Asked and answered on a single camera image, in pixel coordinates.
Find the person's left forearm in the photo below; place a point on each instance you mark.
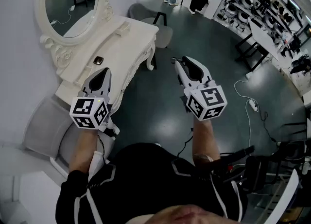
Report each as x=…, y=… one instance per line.
x=81, y=150

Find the grey chair with black frame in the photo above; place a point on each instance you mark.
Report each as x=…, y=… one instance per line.
x=162, y=33

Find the black body-worn pack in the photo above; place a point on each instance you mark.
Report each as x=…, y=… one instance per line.
x=245, y=169

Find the white power strip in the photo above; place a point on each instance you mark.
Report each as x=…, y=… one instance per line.
x=253, y=104

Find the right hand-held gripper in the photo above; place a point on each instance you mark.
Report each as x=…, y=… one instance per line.
x=209, y=101

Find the black office chair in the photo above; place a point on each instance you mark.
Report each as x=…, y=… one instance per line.
x=294, y=150

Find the person's black shirt torso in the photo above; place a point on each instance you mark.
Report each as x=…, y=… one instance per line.
x=150, y=181

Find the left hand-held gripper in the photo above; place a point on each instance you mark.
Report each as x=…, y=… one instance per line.
x=88, y=111

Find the white table with black legs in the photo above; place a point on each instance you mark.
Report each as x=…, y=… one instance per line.
x=262, y=38

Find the person's right forearm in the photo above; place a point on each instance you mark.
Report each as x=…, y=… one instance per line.
x=202, y=140

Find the small dark square object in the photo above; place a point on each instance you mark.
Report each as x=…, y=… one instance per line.
x=98, y=60

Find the shelf of white robot parts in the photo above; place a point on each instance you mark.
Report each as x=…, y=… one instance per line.
x=245, y=2

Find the grey upholstered chair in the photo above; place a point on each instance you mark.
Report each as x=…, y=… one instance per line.
x=48, y=130

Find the white box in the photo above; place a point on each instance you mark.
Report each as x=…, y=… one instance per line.
x=36, y=194

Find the white oval ornate mirror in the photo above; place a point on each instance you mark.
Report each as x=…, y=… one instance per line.
x=70, y=11

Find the white ornate dressing table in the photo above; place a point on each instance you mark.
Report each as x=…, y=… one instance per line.
x=116, y=55

